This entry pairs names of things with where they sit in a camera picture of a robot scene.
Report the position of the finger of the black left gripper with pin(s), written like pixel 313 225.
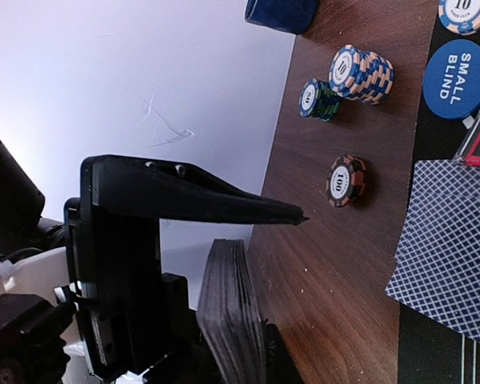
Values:
pixel 151 188

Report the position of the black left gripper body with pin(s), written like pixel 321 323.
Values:
pixel 131 315

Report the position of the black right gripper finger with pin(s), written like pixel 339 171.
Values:
pixel 280 367

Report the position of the blue-backed playing card deck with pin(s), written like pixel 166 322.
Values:
pixel 228 315

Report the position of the blue round blind button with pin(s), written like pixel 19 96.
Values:
pixel 451 84

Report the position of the single blue-white poker chip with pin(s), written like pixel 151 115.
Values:
pixel 460 16

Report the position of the black round poker mat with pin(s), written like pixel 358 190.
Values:
pixel 428 351

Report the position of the red poker chip stack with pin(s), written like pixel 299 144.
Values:
pixel 346 180

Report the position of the green 50 poker chip stack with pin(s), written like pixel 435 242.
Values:
pixel 318 101

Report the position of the dark blue ceramic mug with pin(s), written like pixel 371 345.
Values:
pixel 289 16

